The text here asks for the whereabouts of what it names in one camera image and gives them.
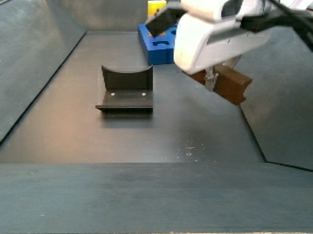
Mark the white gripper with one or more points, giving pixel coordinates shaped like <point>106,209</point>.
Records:
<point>210,36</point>

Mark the brown arch block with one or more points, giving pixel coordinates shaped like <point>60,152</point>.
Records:
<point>231,83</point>

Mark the dark grey curved fixture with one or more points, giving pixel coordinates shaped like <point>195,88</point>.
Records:
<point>128,90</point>

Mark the blue shape sorter base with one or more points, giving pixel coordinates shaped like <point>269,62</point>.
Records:
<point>158,48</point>

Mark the yellow slotted block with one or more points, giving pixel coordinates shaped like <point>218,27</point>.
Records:
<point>155,5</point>

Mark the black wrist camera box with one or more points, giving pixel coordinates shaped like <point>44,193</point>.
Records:
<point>163,19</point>

